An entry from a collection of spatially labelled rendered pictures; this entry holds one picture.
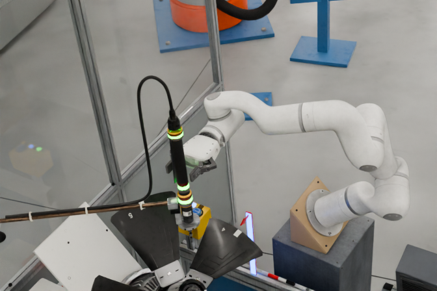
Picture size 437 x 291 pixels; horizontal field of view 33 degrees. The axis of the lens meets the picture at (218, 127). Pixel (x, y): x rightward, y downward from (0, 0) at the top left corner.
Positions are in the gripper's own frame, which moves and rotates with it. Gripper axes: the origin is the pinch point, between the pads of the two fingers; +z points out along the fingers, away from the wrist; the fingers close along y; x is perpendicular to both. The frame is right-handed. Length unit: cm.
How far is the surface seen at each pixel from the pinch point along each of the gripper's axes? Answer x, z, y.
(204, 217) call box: -59, -36, 21
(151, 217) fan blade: -25.4, -0.2, 15.1
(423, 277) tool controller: -42, -30, -66
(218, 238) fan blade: -45.6, -18.1, 2.8
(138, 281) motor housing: -47, 10, 17
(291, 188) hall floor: -165, -170, 54
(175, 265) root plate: -38.1, 4.6, 4.3
